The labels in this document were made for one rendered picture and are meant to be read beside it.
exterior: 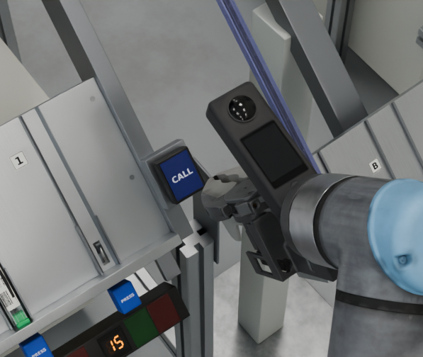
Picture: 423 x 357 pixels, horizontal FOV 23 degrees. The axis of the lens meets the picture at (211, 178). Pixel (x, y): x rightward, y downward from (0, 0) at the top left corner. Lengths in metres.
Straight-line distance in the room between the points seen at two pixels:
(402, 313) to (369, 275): 0.03
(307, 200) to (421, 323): 0.14
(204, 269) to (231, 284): 0.65
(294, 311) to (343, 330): 1.16
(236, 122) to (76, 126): 0.27
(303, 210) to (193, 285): 0.50
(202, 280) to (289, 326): 0.60
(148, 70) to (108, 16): 0.18
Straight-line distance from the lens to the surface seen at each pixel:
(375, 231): 0.71
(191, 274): 1.25
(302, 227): 0.80
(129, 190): 1.12
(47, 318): 1.09
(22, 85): 1.41
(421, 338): 0.74
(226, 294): 1.90
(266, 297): 1.71
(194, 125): 2.13
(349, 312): 0.73
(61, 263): 1.10
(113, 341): 1.15
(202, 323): 1.40
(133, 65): 2.23
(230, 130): 0.86
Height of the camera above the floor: 1.69
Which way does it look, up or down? 56 degrees down
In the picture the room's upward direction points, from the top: straight up
